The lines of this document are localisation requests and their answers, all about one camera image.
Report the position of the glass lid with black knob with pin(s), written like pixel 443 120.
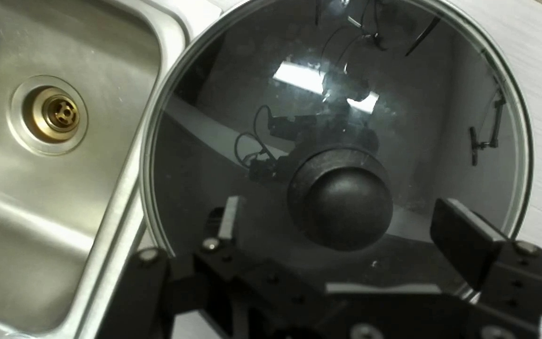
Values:
pixel 253 75

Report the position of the stainless steel double sink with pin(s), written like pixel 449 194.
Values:
pixel 46 218

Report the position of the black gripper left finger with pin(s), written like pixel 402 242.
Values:
pixel 146 301

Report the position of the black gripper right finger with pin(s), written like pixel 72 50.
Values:
pixel 471 244

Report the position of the brass sink drain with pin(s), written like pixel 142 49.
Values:
pixel 55 113

